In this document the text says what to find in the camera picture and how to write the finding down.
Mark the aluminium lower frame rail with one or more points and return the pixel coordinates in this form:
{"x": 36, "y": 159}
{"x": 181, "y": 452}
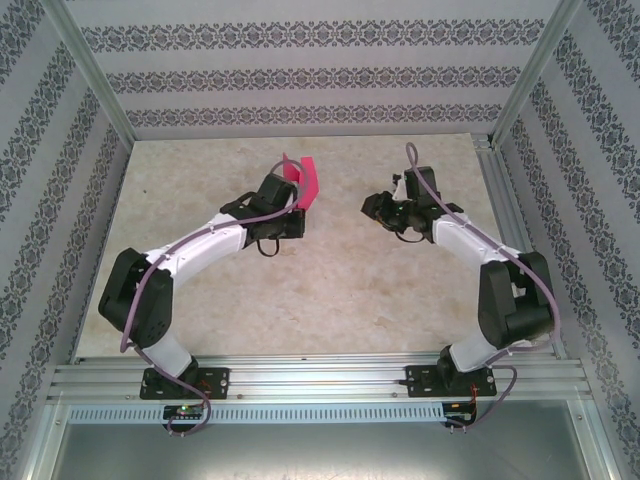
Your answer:
{"x": 595, "y": 440}
{"x": 42, "y": 440}

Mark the aluminium side rail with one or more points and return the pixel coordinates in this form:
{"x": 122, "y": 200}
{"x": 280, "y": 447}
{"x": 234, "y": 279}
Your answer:
{"x": 505, "y": 200}

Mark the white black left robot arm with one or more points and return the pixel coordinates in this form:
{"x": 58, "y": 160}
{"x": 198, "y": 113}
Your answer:
{"x": 135, "y": 300}

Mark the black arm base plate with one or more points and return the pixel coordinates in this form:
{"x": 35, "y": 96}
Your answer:
{"x": 220, "y": 382}
{"x": 417, "y": 380}

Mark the pink cloth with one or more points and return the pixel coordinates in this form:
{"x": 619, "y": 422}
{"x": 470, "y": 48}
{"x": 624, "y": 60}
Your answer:
{"x": 306, "y": 185}

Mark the aluminium mounting rail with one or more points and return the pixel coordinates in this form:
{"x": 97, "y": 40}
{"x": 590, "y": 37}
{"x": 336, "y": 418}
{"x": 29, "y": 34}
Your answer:
{"x": 320, "y": 375}

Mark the grey metal sheet panel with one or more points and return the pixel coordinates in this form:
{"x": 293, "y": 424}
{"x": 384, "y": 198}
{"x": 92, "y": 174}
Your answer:
{"x": 320, "y": 455}

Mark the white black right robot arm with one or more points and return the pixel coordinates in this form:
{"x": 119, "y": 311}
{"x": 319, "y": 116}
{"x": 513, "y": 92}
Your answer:
{"x": 515, "y": 300}

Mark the small controller board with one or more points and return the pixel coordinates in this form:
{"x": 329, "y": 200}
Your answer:
{"x": 185, "y": 411}
{"x": 460, "y": 412}

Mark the aluminium frame post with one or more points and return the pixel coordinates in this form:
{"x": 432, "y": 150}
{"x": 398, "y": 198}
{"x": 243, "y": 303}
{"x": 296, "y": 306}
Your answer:
{"x": 95, "y": 65}
{"x": 537, "y": 75}

